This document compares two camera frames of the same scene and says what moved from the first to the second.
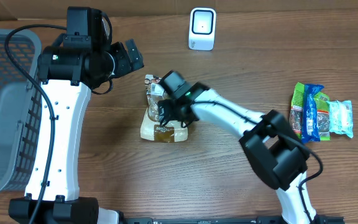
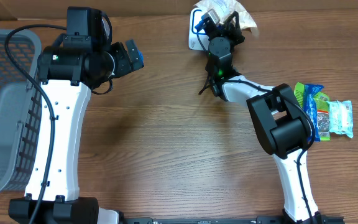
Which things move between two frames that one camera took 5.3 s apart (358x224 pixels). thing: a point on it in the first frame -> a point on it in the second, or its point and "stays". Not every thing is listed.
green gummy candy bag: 322,108 stays
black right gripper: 166,114 -> 235,33
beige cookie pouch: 151,129 -> 224,9
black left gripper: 125,65 stays
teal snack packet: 341,117 stays
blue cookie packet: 310,129 stays
